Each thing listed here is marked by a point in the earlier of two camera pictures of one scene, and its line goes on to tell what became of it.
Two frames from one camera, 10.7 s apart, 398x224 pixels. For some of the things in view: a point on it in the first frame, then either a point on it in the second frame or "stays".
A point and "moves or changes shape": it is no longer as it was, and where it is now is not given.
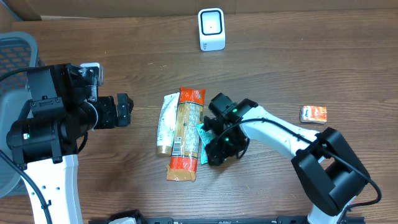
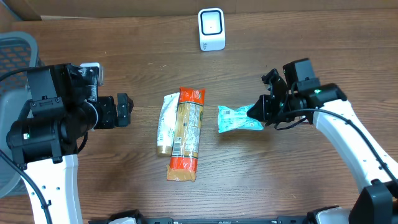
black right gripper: [221, 151] → [267, 115]
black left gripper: [111, 121] stays
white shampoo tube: [166, 125] stays
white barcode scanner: [211, 29] stays
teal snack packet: [204, 136] moves or changes shape
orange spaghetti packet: [187, 133] stays
